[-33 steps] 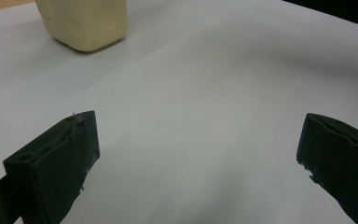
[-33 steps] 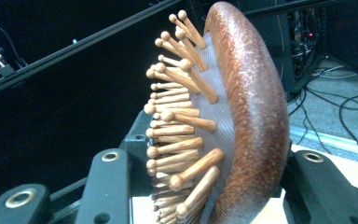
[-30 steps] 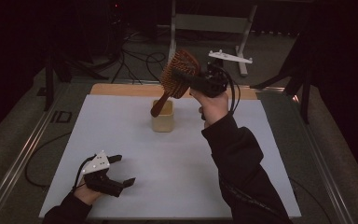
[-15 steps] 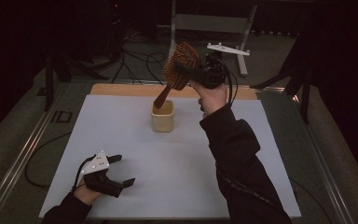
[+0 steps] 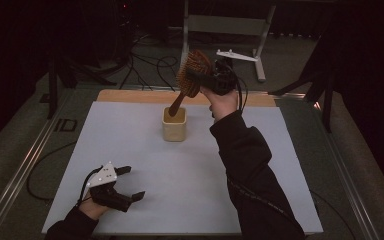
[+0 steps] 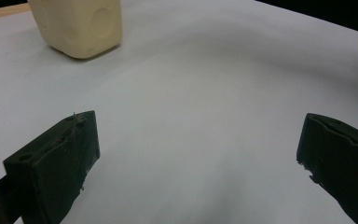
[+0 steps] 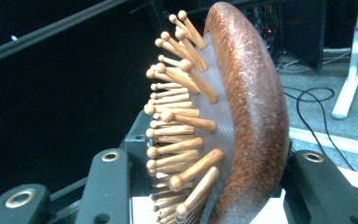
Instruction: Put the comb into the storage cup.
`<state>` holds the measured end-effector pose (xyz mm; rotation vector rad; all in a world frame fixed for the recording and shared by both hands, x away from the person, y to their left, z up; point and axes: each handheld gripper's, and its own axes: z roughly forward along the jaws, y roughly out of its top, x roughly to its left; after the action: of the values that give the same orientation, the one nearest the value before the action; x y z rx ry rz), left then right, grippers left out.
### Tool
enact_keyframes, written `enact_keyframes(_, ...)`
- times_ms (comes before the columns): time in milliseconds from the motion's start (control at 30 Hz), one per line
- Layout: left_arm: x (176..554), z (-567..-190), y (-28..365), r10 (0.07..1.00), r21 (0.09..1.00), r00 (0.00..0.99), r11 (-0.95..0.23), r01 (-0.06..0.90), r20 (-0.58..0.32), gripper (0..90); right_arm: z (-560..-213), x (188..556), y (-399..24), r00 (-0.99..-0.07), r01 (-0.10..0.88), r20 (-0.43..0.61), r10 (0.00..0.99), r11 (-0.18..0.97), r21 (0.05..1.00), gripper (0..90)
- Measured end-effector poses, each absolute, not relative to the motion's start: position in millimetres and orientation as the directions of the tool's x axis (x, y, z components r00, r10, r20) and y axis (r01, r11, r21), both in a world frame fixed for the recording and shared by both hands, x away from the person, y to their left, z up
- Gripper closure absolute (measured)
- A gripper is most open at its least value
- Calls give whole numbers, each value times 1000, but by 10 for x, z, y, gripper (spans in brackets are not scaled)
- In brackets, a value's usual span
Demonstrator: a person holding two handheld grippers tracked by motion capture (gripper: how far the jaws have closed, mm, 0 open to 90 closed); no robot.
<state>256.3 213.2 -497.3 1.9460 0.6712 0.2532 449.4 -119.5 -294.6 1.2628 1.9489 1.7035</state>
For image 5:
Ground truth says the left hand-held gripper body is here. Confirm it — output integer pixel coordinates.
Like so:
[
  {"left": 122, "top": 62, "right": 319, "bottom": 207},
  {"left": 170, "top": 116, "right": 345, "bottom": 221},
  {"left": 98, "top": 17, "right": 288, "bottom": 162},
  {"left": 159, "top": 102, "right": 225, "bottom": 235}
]
[{"left": 86, "top": 162, "right": 134, "bottom": 213}]

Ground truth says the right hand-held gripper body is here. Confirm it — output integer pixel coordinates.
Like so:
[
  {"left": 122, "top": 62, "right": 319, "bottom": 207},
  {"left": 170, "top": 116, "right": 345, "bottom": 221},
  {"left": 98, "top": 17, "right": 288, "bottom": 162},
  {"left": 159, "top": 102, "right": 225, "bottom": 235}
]
[{"left": 209, "top": 49, "right": 258, "bottom": 97}]

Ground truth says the wooden paddle hairbrush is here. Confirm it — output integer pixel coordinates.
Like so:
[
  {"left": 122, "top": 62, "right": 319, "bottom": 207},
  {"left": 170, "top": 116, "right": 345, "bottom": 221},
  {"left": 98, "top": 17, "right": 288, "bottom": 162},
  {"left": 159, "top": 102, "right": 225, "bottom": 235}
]
[{"left": 168, "top": 49, "right": 214, "bottom": 118}]

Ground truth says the cream square holder cup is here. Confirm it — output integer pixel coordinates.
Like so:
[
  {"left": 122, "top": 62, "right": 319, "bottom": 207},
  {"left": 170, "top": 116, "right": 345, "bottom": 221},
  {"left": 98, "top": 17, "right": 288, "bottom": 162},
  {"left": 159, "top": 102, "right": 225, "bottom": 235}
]
[{"left": 161, "top": 106, "right": 188, "bottom": 143}]

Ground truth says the person's right hand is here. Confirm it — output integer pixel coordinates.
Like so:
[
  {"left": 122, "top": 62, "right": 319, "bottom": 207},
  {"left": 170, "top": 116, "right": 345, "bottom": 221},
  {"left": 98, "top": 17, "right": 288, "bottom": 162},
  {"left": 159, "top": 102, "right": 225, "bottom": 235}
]
[{"left": 199, "top": 85, "right": 240, "bottom": 123}]

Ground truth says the person's left hand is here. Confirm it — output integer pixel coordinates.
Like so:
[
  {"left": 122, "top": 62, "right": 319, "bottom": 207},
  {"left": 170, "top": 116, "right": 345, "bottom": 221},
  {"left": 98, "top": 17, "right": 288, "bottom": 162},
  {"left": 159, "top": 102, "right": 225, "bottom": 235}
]
[{"left": 78, "top": 195, "right": 112, "bottom": 221}]

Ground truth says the pale grey table mat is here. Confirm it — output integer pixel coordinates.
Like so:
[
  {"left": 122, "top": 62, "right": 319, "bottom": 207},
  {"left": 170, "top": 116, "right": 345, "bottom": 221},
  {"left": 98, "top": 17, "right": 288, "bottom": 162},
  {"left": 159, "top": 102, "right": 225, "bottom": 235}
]
[{"left": 41, "top": 100, "right": 324, "bottom": 235}]

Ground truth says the grey metal stand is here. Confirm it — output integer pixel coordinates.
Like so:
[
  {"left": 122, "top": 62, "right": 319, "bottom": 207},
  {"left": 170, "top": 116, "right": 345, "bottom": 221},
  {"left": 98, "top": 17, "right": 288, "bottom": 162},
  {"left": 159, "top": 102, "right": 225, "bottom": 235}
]
[{"left": 179, "top": 0, "right": 278, "bottom": 83}]

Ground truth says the dark metal stand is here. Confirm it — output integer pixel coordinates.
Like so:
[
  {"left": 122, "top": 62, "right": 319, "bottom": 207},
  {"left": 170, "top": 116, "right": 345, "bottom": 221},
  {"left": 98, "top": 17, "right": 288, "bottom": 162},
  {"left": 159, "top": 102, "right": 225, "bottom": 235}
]
[
  {"left": 268, "top": 28, "right": 337, "bottom": 134},
  {"left": 45, "top": 46, "right": 118, "bottom": 120}
]

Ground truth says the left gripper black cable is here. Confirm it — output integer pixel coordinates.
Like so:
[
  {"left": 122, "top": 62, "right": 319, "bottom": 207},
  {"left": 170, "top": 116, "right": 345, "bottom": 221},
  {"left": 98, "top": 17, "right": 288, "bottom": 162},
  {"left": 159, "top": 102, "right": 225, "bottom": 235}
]
[{"left": 76, "top": 166, "right": 104, "bottom": 206}]

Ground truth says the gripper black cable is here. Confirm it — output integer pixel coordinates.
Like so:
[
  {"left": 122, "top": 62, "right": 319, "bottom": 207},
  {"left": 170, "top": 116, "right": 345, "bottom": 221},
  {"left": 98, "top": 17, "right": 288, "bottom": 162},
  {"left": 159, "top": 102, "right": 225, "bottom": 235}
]
[
  {"left": 76, "top": 166, "right": 104, "bottom": 206},
  {"left": 233, "top": 74, "right": 250, "bottom": 115}
]

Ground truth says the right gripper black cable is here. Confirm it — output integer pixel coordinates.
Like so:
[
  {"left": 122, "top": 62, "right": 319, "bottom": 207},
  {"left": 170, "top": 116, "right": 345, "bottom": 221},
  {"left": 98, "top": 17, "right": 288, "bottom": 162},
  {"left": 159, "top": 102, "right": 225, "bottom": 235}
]
[{"left": 233, "top": 74, "right": 250, "bottom": 115}]

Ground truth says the looped black floor cable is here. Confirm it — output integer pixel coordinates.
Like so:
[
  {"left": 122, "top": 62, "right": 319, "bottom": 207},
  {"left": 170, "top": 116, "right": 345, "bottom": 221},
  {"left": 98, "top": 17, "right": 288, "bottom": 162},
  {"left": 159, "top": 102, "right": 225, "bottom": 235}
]
[{"left": 155, "top": 54, "right": 180, "bottom": 92}]

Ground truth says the metal floor rail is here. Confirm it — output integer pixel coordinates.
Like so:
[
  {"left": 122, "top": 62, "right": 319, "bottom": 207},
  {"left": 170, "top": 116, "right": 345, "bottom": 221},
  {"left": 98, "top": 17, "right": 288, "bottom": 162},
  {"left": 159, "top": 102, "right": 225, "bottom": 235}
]
[
  {"left": 273, "top": 91, "right": 383, "bottom": 240},
  {"left": 0, "top": 87, "right": 77, "bottom": 240}
]

